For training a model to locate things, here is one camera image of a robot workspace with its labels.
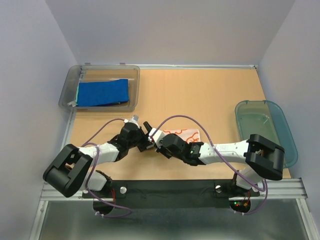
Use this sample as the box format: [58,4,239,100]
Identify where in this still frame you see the orange white patterned towel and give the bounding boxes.
[163,128,201,143]

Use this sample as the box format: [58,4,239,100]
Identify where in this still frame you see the blue towel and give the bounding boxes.
[77,79,129,107]

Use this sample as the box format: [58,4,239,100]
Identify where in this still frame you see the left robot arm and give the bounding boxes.
[42,121,153,198]

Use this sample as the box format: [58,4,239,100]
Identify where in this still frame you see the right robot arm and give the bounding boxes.
[153,133,285,195]

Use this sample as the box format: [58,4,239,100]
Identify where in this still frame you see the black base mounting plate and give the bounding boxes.
[94,179,260,213]

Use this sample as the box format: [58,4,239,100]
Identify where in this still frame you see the smoky clear plastic bin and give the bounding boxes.
[58,63,140,113]

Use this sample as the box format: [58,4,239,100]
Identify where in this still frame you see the teal plastic bin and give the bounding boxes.
[235,100,298,168]

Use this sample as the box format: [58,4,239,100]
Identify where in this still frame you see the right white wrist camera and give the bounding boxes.
[148,128,166,148]

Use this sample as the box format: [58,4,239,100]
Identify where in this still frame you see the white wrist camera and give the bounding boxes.
[123,115,139,127]
[148,128,166,148]

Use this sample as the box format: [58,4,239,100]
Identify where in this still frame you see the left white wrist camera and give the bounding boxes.
[123,115,139,127]

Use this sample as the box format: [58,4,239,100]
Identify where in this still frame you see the aluminium frame rail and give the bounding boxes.
[31,68,320,240]

